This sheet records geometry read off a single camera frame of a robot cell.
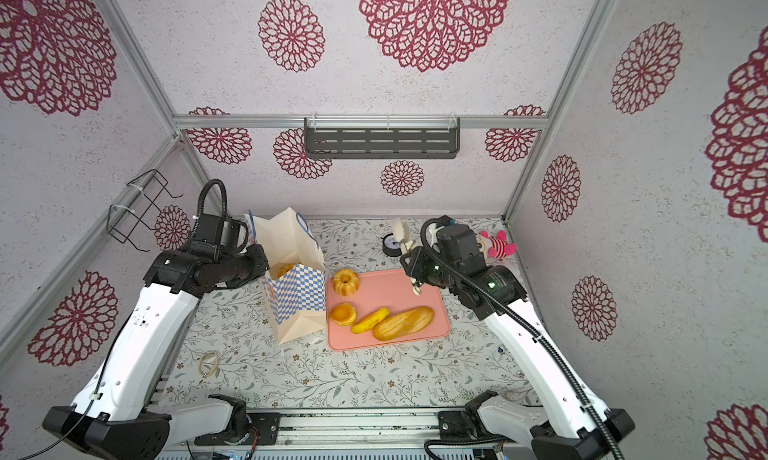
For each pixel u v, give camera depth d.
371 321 0.88
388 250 1.09
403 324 0.87
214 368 0.83
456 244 0.47
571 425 0.36
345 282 0.97
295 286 0.77
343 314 0.89
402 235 0.72
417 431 0.76
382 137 0.96
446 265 0.47
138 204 0.78
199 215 0.52
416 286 0.63
